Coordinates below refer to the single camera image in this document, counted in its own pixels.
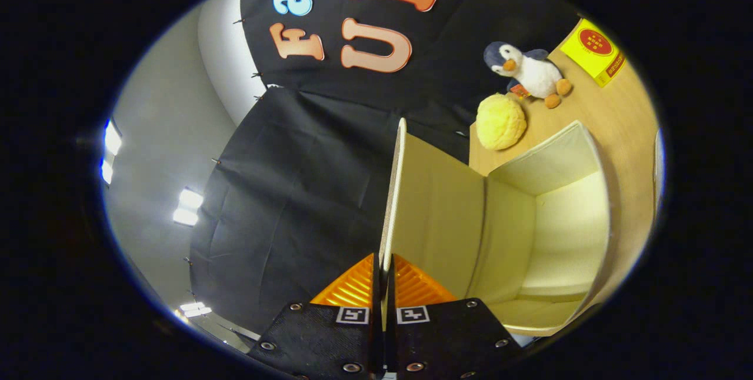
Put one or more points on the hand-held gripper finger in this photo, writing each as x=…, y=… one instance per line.
x=376, y=286
x=390, y=292

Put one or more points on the beige storage box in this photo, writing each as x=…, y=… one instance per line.
x=547, y=233

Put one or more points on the ceiling light panel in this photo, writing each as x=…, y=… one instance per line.
x=195, y=309
x=188, y=206
x=112, y=139

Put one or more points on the yellow round plush toy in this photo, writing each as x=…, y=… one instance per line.
x=500, y=121

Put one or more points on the grey white penguin plush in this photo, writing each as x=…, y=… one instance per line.
x=535, y=74

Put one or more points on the yellow book with red circle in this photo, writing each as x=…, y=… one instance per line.
x=591, y=50

